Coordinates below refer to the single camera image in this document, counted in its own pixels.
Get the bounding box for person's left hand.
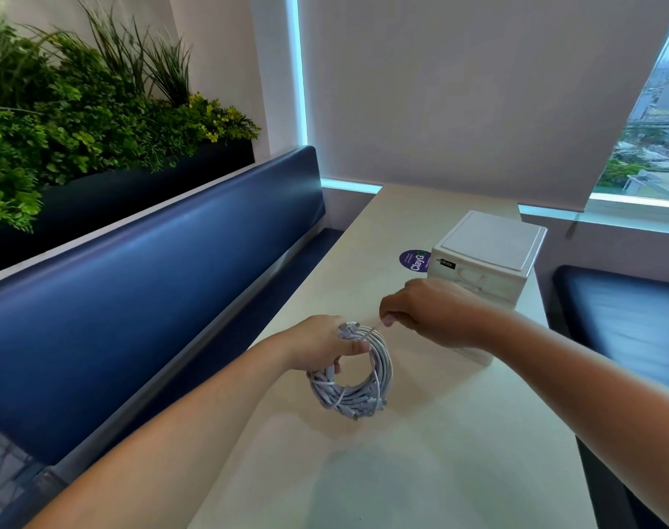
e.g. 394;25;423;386
281;314;373;376

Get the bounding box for person's right hand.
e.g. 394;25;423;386
379;278;505;352

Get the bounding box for single thin white cable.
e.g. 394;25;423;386
334;319;395;414

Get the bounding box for white mini drawer cabinet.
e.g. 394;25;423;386
426;209;549;366

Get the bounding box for person's left forearm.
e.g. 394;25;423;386
25;341;302;529

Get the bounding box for person's right forearm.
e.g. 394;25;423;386
488;311;669;524

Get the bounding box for black planter box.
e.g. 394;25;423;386
0;140;256;279

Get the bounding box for round purple sticker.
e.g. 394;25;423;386
398;249;434;274

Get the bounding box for white table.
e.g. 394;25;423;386
188;185;598;529

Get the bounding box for blue padded bench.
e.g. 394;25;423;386
552;264;669;529
0;145;344;529

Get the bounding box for white roller blind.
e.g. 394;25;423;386
298;0;669;211

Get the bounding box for glass window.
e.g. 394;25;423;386
587;4;669;204

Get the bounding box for green leafy plants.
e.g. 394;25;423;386
0;0;262;234

